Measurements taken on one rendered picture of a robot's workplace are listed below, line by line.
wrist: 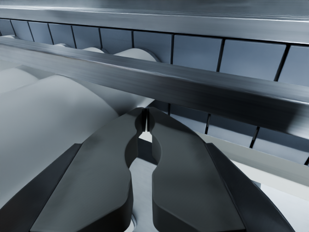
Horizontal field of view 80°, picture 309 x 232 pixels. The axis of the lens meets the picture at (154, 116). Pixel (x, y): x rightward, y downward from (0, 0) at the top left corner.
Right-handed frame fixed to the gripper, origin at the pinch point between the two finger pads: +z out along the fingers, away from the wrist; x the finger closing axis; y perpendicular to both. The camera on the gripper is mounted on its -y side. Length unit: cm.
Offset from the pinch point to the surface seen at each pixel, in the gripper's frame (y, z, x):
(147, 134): 3.7, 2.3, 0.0
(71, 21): -4.1, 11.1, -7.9
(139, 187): 17.5, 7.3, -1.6
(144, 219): 25.6, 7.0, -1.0
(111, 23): -4.2, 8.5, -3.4
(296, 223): 17.2, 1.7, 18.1
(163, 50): -2.5, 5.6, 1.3
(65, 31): -3.1, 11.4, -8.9
